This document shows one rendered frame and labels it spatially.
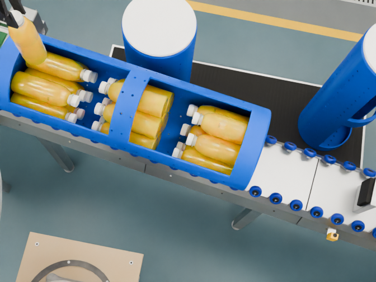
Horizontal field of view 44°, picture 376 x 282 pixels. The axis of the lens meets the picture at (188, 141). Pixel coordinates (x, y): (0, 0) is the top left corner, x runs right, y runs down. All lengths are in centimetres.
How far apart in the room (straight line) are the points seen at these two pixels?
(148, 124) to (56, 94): 31
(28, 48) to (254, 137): 71
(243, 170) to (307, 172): 39
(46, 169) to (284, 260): 140
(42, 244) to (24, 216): 110
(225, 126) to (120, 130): 33
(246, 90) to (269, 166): 101
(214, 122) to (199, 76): 124
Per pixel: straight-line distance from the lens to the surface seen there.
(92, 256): 159
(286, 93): 273
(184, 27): 180
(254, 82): 272
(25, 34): 139
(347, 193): 181
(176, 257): 258
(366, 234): 181
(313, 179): 178
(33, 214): 269
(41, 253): 162
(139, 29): 179
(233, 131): 147
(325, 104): 227
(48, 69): 165
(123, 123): 146
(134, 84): 148
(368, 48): 192
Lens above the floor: 258
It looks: 72 degrees down
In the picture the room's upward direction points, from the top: 11 degrees clockwise
